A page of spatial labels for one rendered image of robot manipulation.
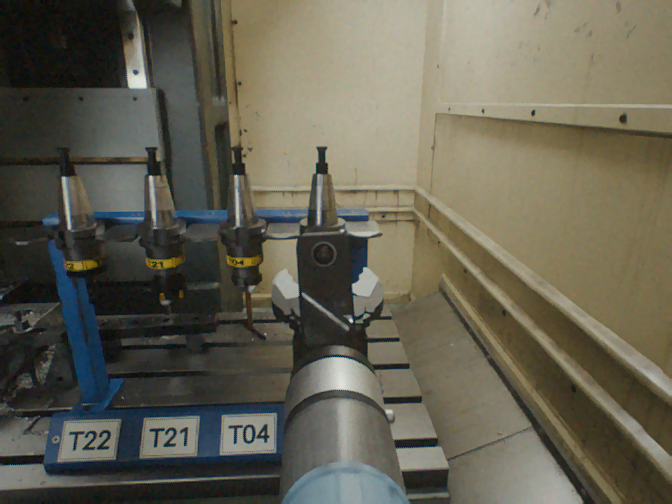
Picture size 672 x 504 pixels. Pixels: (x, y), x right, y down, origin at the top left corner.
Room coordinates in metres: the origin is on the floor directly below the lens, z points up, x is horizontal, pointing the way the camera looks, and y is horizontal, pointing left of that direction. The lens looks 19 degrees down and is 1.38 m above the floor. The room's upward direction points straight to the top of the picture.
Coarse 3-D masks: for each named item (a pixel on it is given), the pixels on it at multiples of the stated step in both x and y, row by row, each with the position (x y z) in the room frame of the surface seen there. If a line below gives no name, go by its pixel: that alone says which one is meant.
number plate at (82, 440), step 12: (84, 420) 0.51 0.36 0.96; (96, 420) 0.51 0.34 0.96; (108, 420) 0.51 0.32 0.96; (120, 420) 0.51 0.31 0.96; (72, 432) 0.50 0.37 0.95; (84, 432) 0.50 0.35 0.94; (96, 432) 0.50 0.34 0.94; (108, 432) 0.50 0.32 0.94; (60, 444) 0.49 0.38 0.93; (72, 444) 0.49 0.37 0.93; (84, 444) 0.49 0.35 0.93; (96, 444) 0.49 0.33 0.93; (108, 444) 0.49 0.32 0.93; (60, 456) 0.48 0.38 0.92; (72, 456) 0.48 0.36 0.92; (84, 456) 0.48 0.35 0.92; (96, 456) 0.48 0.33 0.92; (108, 456) 0.48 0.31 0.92
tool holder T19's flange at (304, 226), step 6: (300, 222) 0.59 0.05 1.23; (306, 222) 0.59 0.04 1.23; (342, 222) 0.59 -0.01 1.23; (300, 228) 0.58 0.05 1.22; (306, 228) 0.57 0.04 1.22; (312, 228) 0.56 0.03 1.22; (318, 228) 0.57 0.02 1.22; (324, 228) 0.57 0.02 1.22; (330, 228) 0.56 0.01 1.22; (336, 228) 0.56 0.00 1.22; (342, 228) 0.57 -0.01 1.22
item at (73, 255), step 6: (96, 246) 0.56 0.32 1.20; (102, 246) 0.58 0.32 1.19; (66, 252) 0.55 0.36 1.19; (72, 252) 0.55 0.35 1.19; (78, 252) 0.55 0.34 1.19; (84, 252) 0.55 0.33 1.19; (90, 252) 0.55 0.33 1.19; (96, 252) 0.56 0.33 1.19; (102, 252) 0.57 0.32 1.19; (66, 258) 0.55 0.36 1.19; (72, 258) 0.55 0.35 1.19; (78, 258) 0.55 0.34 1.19; (84, 258) 0.55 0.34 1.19; (90, 258) 0.55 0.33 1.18; (72, 270) 0.55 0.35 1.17; (78, 270) 0.55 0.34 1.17; (84, 270) 0.55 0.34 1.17
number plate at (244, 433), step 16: (224, 416) 0.52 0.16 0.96; (240, 416) 0.52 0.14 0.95; (256, 416) 0.52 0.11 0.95; (272, 416) 0.52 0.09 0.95; (224, 432) 0.50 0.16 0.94; (240, 432) 0.50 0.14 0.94; (256, 432) 0.51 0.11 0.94; (272, 432) 0.51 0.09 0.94; (224, 448) 0.49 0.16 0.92; (240, 448) 0.49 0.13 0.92; (256, 448) 0.49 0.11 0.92; (272, 448) 0.49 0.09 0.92
